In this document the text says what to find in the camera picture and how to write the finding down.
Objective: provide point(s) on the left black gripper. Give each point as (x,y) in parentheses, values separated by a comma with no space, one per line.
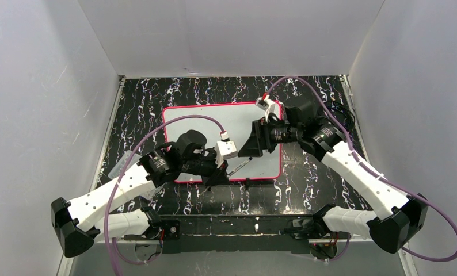
(216,172)

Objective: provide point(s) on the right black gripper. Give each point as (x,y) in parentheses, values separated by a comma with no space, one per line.
(266,136)

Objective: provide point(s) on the white blue whiteboard marker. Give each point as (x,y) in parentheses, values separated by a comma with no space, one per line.
(237,168)

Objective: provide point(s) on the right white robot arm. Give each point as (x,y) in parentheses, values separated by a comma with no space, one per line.
(395,217)

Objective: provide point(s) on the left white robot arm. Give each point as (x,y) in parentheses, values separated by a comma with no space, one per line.
(83,221)

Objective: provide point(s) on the pink framed whiteboard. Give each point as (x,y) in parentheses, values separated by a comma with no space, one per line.
(236,118)

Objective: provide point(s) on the right black board clip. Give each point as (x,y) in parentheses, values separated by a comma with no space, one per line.
(247,183)

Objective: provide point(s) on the clear plastic screw box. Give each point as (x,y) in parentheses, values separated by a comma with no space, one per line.
(115,171)

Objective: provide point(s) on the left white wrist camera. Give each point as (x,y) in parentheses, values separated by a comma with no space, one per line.
(225,150)

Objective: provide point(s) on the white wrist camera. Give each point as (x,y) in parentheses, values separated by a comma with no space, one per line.
(225,150)
(266,104)

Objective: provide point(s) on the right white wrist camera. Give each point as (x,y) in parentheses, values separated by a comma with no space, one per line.
(266,104)

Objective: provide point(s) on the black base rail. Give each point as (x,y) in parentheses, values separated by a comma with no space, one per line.
(230,233)

